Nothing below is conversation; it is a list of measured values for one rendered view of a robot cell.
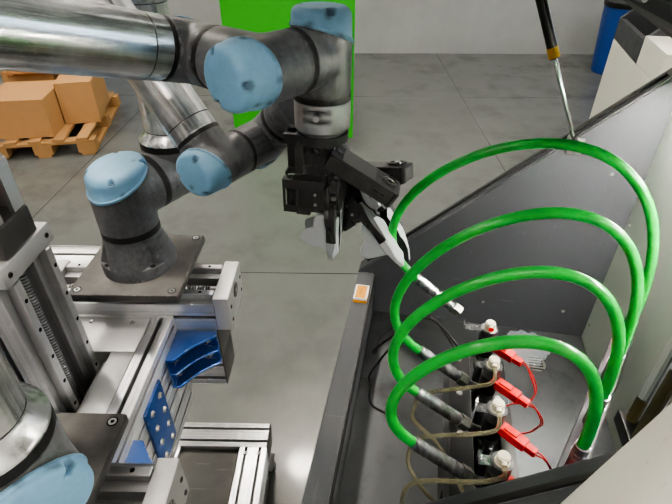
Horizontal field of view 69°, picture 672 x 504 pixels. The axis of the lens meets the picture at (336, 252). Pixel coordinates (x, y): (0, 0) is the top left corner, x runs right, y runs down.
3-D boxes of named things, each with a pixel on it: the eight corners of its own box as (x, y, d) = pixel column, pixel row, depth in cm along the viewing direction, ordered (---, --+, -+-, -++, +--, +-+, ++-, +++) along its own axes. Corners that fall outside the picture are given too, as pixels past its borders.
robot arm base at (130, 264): (91, 283, 100) (76, 243, 95) (119, 241, 113) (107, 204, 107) (164, 284, 100) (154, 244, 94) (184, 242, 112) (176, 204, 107)
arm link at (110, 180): (85, 228, 99) (63, 166, 91) (138, 200, 108) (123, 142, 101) (125, 246, 94) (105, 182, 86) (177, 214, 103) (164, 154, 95)
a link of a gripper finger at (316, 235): (302, 254, 80) (301, 204, 74) (338, 258, 79) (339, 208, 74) (298, 265, 77) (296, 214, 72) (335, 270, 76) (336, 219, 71)
